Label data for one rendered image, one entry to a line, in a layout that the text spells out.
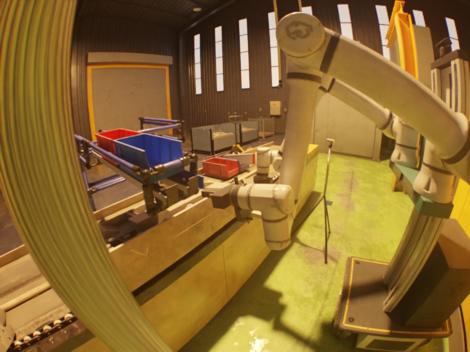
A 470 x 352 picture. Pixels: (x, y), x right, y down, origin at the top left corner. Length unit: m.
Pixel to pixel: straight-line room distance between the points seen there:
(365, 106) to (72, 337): 1.81
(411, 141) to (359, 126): 5.26
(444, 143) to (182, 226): 0.98
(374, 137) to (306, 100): 5.97
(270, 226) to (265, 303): 1.16
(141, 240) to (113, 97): 11.13
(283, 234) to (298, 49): 0.51
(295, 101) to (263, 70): 10.76
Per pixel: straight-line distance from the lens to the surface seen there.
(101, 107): 11.43
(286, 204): 0.55
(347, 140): 6.50
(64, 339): 0.92
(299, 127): 0.62
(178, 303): 1.09
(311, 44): 0.47
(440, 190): 0.83
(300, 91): 0.62
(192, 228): 0.92
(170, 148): 0.78
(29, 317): 1.16
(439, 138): 0.59
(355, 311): 1.40
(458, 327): 2.11
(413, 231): 1.39
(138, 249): 0.79
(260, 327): 1.58
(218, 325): 1.59
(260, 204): 0.57
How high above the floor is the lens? 1.42
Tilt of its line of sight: 20 degrees down
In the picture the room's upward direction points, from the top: 2 degrees counter-clockwise
